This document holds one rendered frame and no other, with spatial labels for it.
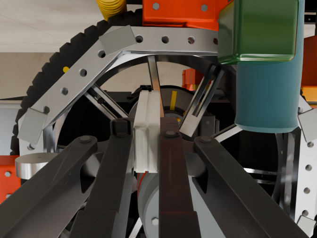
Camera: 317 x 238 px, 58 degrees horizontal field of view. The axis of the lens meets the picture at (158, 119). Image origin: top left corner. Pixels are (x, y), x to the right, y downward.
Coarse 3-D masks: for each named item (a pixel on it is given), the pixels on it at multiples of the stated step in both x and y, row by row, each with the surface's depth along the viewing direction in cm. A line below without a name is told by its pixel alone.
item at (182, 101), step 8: (168, 88) 103; (168, 96) 104; (176, 96) 104; (184, 96) 104; (192, 96) 105; (136, 104) 103; (168, 104) 104; (176, 104) 104; (184, 104) 105; (168, 112) 100; (176, 112) 104; (192, 136) 106
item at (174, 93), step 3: (174, 93) 103; (174, 96) 104; (171, 99) 104; (174, 99) 104; (171, 102) 104; (174, 102) 104; (171, 105) 104; (174, 105) 104; (171, 108) 104; (174, 108) 104; (183, 114) 105
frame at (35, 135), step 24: (96, 48) 48; (120, 48) 48; (144, 48) 48; (168, 48) 49; (192, 48) 49; (216, 48) 49; (72, 72) 48; (96, 72) 48; (48, 96) 48; (72, 96) 48; (24, 120) 48; (48, 120) 48; (312, 120) 52; (24, 144) 49; (48, 144) 53; (288, 144) 57; (312, 144) 53; (288, 168) 58; (312, 168) 54; (288, 192) 58; (312, 192) 54; (312, 216) 55
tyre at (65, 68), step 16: (112, 16) 56; (128, 16) 56; (80, 32) 56; (96, 32) 55; (64, 48) 55; (80, 48) 55; (48, 64) 56; (64, 64) 55; (48, 80) 56; (32, 96) 56; (304, 96) 61; (16, 128) 56; (16, 144) 57
